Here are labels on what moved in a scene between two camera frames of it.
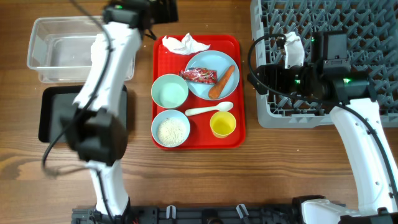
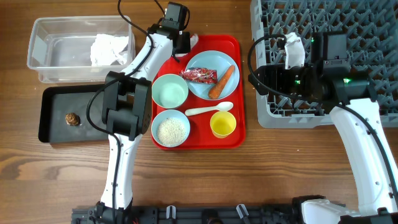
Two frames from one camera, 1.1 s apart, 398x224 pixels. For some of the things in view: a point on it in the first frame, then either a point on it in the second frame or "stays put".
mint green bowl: x=170 y=91 stays put
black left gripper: x=166 y=16 -> x=186 y=45
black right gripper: x=277 y=71 stays put
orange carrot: x=216 y=89 stays put
